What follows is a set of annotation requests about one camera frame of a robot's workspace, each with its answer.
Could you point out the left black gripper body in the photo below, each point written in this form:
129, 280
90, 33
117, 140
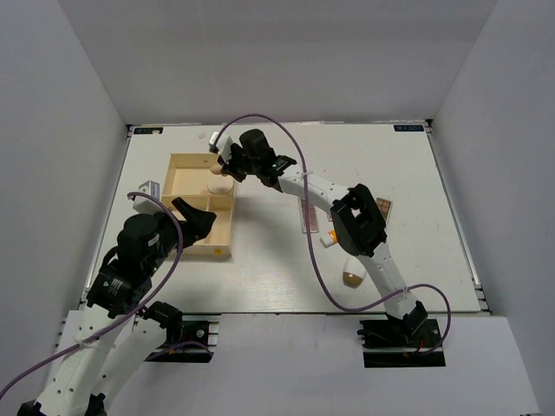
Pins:
192, 231

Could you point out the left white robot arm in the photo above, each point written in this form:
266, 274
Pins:
122, 324

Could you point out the nude tan eyeshadow palette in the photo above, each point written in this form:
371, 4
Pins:
384, 207

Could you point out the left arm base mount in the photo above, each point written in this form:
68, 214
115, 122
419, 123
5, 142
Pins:
182, 333

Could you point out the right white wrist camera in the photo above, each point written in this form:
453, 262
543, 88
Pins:
223, 145

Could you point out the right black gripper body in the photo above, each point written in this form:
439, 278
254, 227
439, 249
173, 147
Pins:
239, 166

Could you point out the round white powder puff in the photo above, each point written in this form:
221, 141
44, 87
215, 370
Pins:
220, 185

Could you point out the long brown eyeshadow palette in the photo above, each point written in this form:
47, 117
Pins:
308, 217

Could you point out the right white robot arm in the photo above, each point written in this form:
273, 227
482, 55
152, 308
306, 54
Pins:
359, 226

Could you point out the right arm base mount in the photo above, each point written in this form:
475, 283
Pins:
384, 346

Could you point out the orange sunscreen tube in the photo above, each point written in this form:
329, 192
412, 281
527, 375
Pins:
328, 239

